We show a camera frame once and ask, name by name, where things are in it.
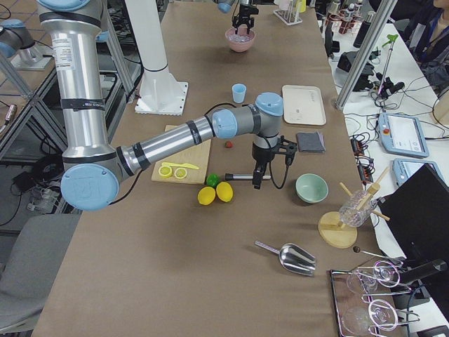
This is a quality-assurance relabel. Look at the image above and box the far teach pendant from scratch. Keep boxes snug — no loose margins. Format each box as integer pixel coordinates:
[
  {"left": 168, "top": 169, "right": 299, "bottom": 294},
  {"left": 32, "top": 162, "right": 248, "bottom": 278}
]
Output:
[{"left": 377, "top": 112, "right": 429, "bottom": 158}]

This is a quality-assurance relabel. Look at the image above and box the grey folded cloth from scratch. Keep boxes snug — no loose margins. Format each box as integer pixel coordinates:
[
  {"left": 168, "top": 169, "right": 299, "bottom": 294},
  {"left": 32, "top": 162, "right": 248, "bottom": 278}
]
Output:
[{"left": 296, "top": 131, "right": 326, "bottom": 153}]

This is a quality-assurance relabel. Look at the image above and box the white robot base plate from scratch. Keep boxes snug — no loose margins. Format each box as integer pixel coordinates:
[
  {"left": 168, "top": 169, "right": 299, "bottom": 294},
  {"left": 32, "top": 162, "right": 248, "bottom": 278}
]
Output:
[{"left": 135, "top": 69, "right": 189, "bottom": 116}]

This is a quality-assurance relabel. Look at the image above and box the pink bowl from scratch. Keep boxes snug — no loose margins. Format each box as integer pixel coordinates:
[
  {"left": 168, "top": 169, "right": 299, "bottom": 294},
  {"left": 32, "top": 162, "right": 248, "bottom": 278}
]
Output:
[{"left": 224, "top": 27, "right": 255, "bottom": 53}]

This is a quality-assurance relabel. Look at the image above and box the wooden cup tree stand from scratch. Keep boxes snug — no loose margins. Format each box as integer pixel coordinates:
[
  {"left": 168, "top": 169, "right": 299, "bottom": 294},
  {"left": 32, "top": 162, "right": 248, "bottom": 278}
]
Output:
[{"left": 318, "top": 167, "right": 390, "bottom": 249}]

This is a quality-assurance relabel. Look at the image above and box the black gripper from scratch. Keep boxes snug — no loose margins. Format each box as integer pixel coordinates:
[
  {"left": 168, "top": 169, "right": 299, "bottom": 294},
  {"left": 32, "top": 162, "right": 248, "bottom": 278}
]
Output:
[
  {"left": 232, "top": 4, "right": 259, "bottom": 34},
  {"left": 252, "top": 136, "right": 297, "bottom": 189}
]

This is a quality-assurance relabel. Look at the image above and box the black picture frame tray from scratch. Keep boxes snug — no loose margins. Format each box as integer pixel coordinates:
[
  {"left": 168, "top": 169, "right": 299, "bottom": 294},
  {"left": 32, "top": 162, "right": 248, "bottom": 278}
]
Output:
[{"left": 328, "top": 268, "right": 449, "bottom": 337}]

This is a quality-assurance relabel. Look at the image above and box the aluminium frame post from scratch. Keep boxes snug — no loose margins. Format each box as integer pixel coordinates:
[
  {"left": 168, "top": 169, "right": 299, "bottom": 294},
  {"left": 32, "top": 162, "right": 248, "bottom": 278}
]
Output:
[{"left": 335, "top": 0, "right": 397, "bottom": 111}]

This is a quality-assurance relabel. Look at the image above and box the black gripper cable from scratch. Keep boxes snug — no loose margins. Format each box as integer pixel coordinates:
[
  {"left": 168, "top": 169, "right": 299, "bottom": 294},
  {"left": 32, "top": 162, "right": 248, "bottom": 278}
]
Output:
[{"left": 268, "top": 135, "right": 294, "bottom": 190}]

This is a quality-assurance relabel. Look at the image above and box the upper yellow lemon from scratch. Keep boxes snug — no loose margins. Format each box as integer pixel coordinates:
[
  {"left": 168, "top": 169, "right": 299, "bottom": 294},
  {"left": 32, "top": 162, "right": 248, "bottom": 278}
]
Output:
[{"left": 215, "top": 181, "right": 234, "bottom": 202}]

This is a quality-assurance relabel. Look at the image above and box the red strawberry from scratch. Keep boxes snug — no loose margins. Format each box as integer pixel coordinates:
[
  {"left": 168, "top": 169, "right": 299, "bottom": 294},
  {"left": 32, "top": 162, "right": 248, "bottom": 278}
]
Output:
[{"left": 224, "top": 140, "right": 234, "bottom": 148}]

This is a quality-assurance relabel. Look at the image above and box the light blue cup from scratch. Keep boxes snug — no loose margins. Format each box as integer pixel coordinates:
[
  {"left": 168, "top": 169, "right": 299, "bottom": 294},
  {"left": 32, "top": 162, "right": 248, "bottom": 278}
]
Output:
[{"left": 232, "top": 83, "right": 247, "bottom": 104}]

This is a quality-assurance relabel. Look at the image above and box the wooden cutting board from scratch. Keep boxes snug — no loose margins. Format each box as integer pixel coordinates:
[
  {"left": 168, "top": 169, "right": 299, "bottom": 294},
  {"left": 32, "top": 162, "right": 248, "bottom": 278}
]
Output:
[{"left": 151, "top": 124, "right": 213, "bottom": 185}]

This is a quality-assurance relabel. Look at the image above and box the yellow lemon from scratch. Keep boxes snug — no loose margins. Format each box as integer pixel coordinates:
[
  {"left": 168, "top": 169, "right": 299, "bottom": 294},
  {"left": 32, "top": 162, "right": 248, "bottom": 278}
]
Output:
[
  {"left": 215, "top": 181, "right": 234, "bottom": 202},
  {"left": 197, "top": 186, "right": 216, "bottom": 206}
]

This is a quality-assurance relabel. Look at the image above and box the steel scoop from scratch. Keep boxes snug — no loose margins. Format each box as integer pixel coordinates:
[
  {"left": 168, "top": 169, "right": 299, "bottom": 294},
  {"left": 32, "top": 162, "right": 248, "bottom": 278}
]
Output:
[{"left": 254, "top": 241, "right": 316, "bottom": 277}]

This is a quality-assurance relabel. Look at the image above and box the cream rabbit tray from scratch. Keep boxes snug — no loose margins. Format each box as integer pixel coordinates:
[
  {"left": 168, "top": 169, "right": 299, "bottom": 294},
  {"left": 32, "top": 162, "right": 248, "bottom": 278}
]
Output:
[{"left": 282, "top": 85, "right": 326, "bottom": 126}]

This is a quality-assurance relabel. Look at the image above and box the lower lemon slice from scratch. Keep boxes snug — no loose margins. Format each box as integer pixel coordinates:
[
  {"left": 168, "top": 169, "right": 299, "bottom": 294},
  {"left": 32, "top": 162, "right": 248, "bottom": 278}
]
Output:
[{"left": 173, "top": 167, "right": 188, "bottom": 180}]

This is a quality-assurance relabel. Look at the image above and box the lemon slice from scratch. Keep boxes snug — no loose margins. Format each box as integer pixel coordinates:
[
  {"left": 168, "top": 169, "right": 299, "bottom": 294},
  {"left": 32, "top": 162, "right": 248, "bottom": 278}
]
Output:
[
  {"left": 173, "top": 167, "right": 188, "bottom": 180},
  {"left": 158, "top": 165, "right": 173, "bottom": 178}
]

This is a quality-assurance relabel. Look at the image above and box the near teach pendant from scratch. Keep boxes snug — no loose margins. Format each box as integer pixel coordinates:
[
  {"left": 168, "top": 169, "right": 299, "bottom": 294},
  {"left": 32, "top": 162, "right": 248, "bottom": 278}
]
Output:
[{"left": 392, "top": 159, "right": 443, "bottom": 187}]

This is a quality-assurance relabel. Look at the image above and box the upper lemon slice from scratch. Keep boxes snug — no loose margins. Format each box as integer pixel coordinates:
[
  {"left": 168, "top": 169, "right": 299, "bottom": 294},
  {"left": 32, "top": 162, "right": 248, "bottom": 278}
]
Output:
[{"left": 158, "top": 165, "right": 173, "bottom": 178}]

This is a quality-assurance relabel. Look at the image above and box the clear glass on stand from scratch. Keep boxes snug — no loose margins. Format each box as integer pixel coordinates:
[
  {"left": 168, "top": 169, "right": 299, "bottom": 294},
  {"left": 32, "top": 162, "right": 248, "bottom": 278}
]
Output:
[{"left": 339, "top": 190, "right": 377, "bottom": 227}]

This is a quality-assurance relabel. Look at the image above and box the green lime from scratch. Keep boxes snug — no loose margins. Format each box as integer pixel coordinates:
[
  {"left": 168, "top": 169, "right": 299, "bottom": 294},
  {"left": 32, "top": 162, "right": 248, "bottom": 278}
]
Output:
[{"left": 206, "top": 173, "right": 221, "bottom": 188}]

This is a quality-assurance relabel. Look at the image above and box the teach pendant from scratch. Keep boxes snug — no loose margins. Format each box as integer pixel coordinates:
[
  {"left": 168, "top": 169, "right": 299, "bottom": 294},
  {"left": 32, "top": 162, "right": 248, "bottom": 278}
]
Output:
[
  {"left": 392, "top": 159, "right": 443, "bottom": 187},
  {"left": 377, "top": 112, "right": 429, "bottom": 158}
]

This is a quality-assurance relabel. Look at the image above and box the green bowl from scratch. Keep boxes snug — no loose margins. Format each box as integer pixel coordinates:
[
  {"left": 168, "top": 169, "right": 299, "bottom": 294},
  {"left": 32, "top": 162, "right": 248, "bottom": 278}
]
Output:
[{"left": 295, "top": 173, "right": 329, "bottom": 204}]

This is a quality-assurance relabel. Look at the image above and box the yellow plastic knife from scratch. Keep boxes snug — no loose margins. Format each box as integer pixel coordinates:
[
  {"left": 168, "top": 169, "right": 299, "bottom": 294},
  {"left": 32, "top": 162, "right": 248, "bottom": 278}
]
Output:
[{"left": 161, "top": 161, "right": 199, "bottom": 170}]

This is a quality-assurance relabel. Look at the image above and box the lower yellow lemon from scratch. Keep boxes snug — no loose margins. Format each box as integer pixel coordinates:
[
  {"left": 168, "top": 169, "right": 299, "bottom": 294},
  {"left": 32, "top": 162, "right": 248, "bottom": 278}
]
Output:
[{"left": 197, "top": 186, "right": 216, "bottom": 206}]

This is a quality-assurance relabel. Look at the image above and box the black monitor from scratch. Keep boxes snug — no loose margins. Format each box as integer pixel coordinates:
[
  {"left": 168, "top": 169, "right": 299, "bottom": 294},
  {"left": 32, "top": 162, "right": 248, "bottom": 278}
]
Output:
[{"left": 380, "top": 164, "right": 448, "bottom": 263}]

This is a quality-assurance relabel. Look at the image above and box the clear ice cubes pile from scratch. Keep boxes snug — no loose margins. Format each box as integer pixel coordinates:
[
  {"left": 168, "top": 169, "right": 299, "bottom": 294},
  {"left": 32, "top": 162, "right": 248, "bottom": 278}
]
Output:
[{"left": 225, "top": 29, "right": 254, "bottom": 44}]

